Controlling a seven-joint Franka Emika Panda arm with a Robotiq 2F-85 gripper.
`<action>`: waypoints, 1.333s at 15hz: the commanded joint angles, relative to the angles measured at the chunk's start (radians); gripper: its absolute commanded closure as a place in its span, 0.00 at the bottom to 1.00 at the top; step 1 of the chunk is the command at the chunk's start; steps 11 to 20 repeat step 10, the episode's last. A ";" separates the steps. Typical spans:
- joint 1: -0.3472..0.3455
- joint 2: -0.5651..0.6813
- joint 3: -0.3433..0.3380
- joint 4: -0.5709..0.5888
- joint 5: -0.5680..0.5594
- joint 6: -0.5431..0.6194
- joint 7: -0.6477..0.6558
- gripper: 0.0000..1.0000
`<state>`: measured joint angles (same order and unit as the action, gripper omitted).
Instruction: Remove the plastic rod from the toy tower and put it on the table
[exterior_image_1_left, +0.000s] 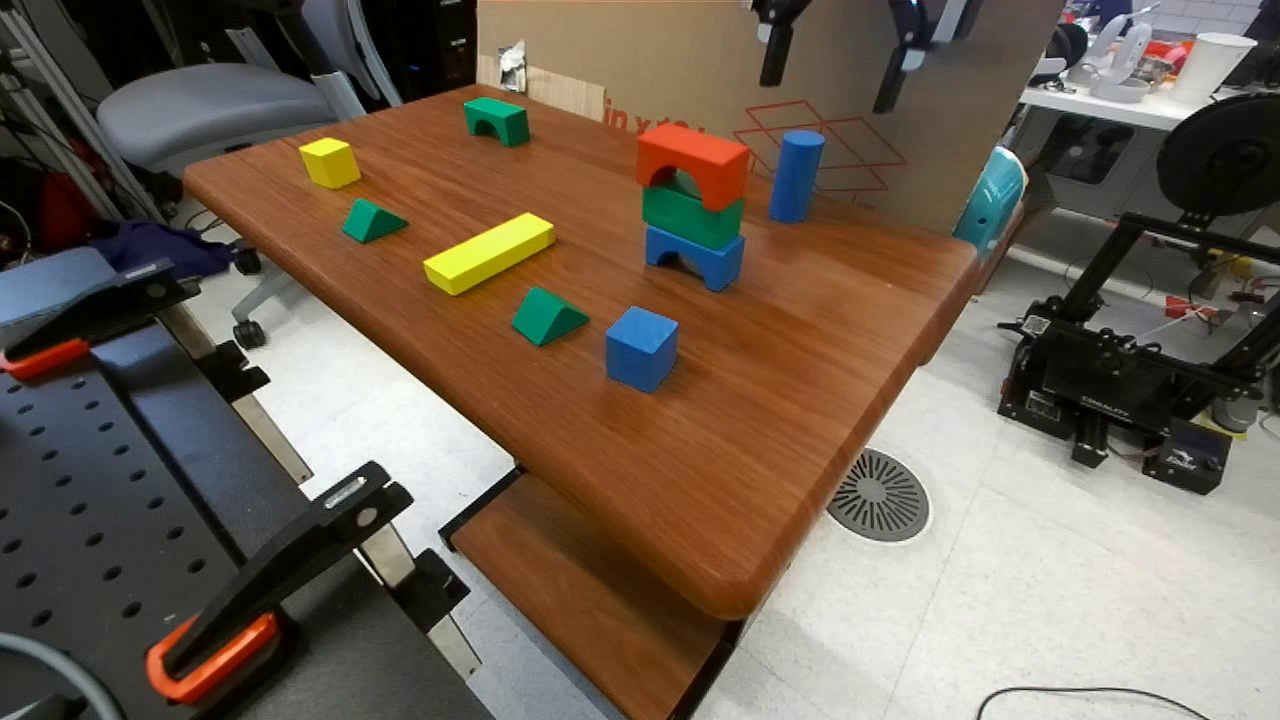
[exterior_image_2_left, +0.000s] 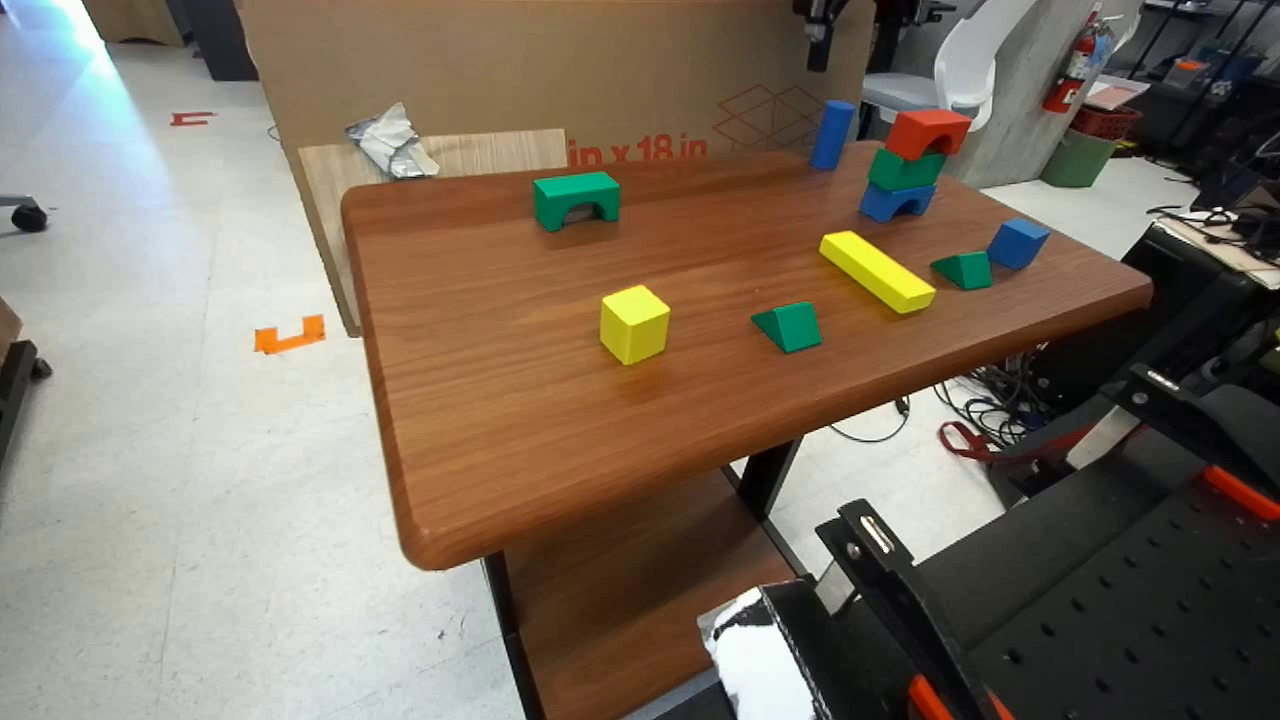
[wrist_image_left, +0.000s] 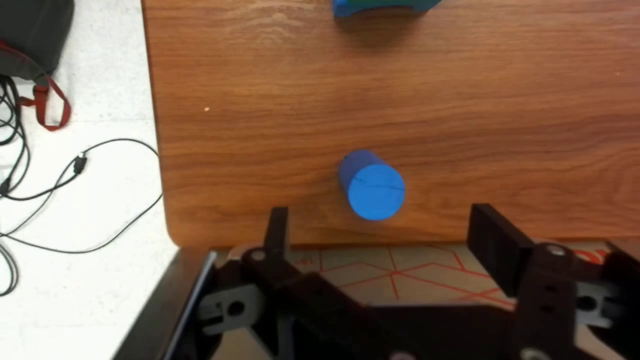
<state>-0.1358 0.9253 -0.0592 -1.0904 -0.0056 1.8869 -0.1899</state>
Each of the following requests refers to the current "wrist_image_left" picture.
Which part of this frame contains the blue arch toy block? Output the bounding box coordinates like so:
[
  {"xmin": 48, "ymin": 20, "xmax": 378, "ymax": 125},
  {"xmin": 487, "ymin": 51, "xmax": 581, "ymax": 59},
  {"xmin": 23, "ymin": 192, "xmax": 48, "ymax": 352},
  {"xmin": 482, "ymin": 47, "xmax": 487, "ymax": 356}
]
[{"xmin": 333, "ymin": 0, "xmax": 444, "ymax": 20}]

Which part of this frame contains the blue plastic cylinder rod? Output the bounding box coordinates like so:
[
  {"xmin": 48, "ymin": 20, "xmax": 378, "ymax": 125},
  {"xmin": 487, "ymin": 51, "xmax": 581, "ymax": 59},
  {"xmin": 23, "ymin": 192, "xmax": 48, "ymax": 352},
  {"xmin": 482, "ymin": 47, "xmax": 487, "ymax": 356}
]
[{"xmin": 337, "ymin": 147, "xmax": 408, "ymax": 223}]

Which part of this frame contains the brown cardboard box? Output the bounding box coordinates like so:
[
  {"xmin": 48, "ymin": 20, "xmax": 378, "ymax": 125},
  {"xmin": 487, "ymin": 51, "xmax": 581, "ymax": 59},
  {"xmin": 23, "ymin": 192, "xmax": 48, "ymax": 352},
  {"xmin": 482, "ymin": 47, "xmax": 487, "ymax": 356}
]
[{"xmin": 226, "ymin": 240, "xmax": 619, "ymax": 315}]

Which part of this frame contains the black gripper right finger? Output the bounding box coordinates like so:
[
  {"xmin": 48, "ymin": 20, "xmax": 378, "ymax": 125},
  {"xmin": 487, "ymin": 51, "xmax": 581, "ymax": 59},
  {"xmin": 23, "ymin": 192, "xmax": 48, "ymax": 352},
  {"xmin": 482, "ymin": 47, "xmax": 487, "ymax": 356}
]
[{"xmin": 467, "ymin": 201, "xmax": 541, "ymax": 300}]

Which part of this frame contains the tangle of black cables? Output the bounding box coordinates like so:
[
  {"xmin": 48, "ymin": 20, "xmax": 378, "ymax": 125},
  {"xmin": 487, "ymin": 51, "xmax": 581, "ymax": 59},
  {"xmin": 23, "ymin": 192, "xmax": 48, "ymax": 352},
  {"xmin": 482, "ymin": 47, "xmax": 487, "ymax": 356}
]
[{"xmin": 0, "ymin": 69, "xmax": 166, "ymax": 300}]

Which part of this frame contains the dark backpack with red straps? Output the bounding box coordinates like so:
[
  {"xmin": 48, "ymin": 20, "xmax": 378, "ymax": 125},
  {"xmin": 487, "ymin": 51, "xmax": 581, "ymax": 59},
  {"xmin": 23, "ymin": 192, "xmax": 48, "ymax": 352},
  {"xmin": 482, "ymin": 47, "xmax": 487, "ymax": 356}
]
[{"xmin": 0, "ymin": 0, "xmax": 79, "ymax": 132}]

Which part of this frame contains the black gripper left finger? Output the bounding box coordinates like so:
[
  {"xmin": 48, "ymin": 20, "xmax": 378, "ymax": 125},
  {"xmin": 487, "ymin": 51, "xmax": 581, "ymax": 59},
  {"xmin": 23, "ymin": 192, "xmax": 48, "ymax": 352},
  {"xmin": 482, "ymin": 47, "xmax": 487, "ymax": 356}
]
[{"xmin": 263, "ymin": 203, "xmax": 293, "ymax": 265}]

